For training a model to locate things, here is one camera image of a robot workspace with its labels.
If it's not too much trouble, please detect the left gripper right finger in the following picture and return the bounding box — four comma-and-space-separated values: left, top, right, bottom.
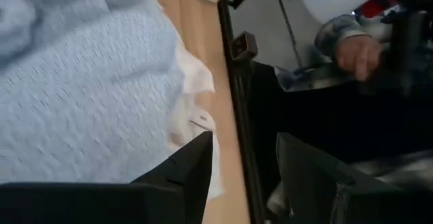
275, 132, 433, 224

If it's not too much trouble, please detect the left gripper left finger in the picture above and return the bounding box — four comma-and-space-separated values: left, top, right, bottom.
0, 131, 214, 224

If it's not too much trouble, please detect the light blue knit garment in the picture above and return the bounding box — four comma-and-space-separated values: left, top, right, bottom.
0, 0, 185, 185

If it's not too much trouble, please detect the white button shirt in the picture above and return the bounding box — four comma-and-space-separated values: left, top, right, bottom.
101, 0, 225, 201

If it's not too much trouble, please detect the person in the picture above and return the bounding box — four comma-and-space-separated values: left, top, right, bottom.
248, 12, 433, 224

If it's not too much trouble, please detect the person's hand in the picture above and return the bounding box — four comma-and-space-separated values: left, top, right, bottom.
336, 35, 384, 82

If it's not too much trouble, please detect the black table frame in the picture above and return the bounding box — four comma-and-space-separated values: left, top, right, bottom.
217, 0, 268, 224

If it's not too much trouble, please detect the black teleoperation handle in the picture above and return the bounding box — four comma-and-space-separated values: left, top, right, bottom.
358, 0, 433, 98

